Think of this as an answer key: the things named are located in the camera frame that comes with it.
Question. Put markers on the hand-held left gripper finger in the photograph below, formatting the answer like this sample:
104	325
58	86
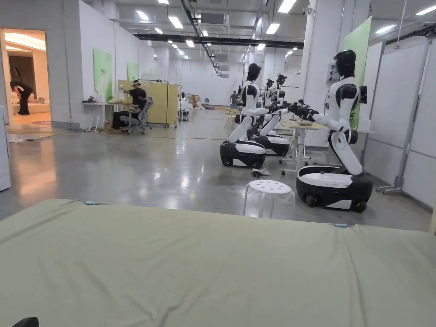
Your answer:
25	322

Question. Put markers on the bed with pale green sheet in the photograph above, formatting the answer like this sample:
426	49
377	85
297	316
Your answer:
204	265

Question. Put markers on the white sofa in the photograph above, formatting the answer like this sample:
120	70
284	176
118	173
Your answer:
35	107

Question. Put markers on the white desk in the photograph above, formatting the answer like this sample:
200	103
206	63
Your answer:
93	110

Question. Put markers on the yellow folding screen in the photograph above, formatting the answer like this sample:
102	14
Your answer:
160	104

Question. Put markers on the white and black humanoid robot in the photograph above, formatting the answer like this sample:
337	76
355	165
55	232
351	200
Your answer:
335	136
247	126
274	129

